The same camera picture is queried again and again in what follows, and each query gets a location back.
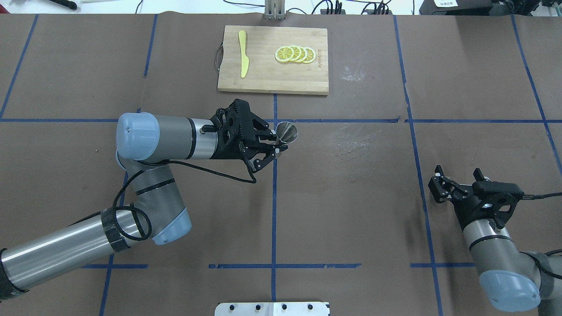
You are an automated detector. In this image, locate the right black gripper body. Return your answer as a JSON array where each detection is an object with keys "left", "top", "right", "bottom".
[{"left": 456, "top": 180, "right": 525, "bottom": 229}]

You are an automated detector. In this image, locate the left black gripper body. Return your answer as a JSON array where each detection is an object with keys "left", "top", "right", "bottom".
[{"left": 211, "top": 99, "right": 257, "bottom": 160}]

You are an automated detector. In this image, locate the steel jigger measuring cup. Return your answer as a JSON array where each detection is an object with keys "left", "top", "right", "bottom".
[{"left": 275, "top": 122, "right": 298, "bottom": 144}]

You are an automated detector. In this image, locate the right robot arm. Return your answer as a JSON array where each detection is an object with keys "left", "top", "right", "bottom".
[{"left": 428, "top": 165, "right": 562, "bottom": 316}]

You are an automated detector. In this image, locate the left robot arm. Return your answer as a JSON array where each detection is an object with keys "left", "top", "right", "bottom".
[{"left": 1, "top": 99, "right": 298, "bottom": 301}]

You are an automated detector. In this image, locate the wooden cutting board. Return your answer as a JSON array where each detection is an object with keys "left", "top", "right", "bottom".
[{"left": 217, "top": 25, "right": 329, "bottom": 96}]

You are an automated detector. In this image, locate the yellow plastic knife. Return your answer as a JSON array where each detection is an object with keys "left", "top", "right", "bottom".
[{"left": 238, "top": 30, "right": 250, "bottom": 78}]

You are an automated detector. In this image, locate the front lemon slice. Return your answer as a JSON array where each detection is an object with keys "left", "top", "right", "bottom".
[{"left": 274, "top": 46, "right": 295, "bottom": 63}]

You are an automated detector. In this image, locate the lemon slice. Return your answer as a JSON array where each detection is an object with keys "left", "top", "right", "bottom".
[
  {"left": 290, "top": 45, "right": 304, "bottom": 62},
  {"left": 274, "top": 46, "right": 295, "bottom": 63},
  {"left": 303, "top": 47, "right": 317, "bottom": 64},
  {"left": 296, "top": 47, "right": 308, "bottom": 63}
]

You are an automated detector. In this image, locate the back lemon slice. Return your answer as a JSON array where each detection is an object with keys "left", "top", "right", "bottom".
[{"left": 303, "top": 47, "right": 317, "bottom": 64}]

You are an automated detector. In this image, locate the black mini pc box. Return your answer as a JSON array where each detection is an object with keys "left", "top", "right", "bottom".
[{"left": 419, "top": 0, "right": 494, "bottom": 16}]

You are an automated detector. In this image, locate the aluminium frame post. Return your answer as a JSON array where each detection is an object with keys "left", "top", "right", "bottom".
[{"left": 264, "top": 0, "right": 286, "bottom": 21}]

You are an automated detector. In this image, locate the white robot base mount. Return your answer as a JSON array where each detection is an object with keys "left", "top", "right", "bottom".
[{"left": 214, "top": 302, "right": 331, "bottom": 316}]

